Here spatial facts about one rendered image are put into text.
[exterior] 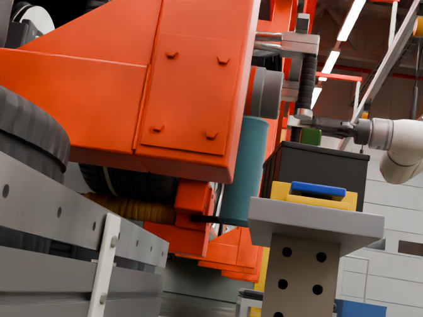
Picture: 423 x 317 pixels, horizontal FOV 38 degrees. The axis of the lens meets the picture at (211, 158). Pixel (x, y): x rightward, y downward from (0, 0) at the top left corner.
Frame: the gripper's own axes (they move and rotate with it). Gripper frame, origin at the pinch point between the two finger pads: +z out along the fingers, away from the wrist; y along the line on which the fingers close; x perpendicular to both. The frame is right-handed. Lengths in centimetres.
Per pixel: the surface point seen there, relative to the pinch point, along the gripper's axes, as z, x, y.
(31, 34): 71, 5, -31
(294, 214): 1, -39, -97
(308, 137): -1, -19, -58
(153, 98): 26, -21, -77
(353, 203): -7, -35, -88
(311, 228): -1, -41, -97
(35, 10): 75, 15, -25
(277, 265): 2, -45, -84
